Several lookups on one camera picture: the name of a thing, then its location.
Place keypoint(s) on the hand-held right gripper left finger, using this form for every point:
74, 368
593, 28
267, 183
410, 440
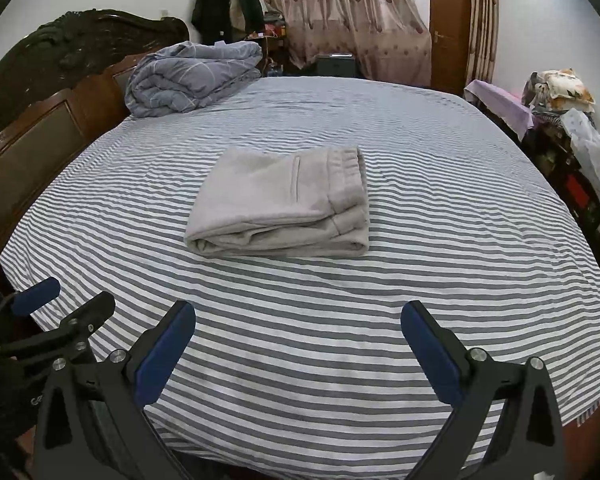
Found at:
165, 355

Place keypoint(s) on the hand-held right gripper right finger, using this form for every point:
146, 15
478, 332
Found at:
432, 355

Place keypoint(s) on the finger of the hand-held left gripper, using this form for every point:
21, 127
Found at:
37, 295
92, 310

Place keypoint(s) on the beige pants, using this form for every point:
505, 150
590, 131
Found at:
260, 195

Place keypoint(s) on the grey white striped bed sheet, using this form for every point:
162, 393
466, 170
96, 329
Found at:
330, 310

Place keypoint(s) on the carved wooden headboard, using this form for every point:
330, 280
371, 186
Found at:
40, 135

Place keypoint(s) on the red box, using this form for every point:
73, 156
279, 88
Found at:
586, 195

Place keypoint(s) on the dark wooden cabinet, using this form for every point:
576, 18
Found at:
555, 165

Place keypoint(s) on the grey checked duvet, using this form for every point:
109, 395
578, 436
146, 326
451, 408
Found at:
190, 75

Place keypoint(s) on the white patterned plastic bag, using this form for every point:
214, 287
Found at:
595, 155

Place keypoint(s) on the purple cloth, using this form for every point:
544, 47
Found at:
505, 105

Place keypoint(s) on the black storage box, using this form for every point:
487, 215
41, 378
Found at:
336, 65

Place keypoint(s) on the cluttered side table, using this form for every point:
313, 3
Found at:
272, 45

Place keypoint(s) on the brown wooden door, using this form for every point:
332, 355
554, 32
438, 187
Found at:
450, 35

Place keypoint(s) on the black hanging coat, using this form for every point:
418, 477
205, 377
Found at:
210, 10

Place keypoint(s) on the striped brown curtain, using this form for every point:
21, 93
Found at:
482, 20

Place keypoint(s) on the grey hanging coat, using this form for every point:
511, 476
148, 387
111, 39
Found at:
247, 5

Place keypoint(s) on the patterned beige curtain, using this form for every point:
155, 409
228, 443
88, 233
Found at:
340, 10

